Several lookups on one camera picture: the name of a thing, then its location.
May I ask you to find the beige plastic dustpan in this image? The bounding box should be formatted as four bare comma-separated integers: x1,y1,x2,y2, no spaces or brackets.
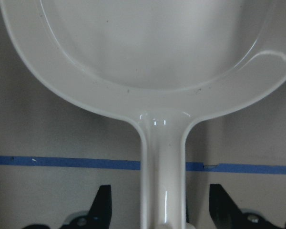
0,0,286,229

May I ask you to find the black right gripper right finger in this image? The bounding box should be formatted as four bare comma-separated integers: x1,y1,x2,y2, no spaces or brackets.
209,184,279,229

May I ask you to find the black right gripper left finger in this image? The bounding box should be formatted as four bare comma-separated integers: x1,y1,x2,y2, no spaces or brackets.
60,185,112,229

